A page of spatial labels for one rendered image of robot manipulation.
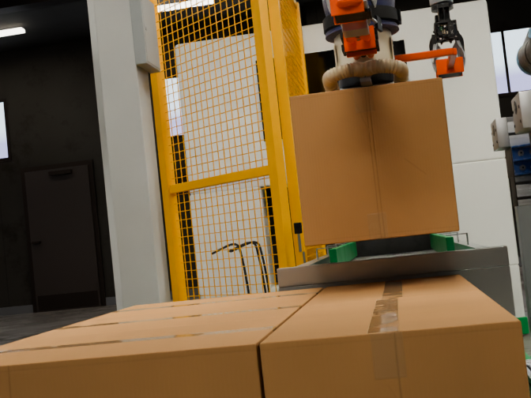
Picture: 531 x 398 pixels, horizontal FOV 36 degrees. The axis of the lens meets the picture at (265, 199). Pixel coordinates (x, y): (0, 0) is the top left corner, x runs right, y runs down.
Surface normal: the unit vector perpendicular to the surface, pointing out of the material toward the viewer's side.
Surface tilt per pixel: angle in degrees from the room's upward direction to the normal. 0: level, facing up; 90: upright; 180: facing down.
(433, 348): 90
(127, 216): 90
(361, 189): 90
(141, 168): 90
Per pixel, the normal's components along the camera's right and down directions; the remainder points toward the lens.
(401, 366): -0.16, -0.04
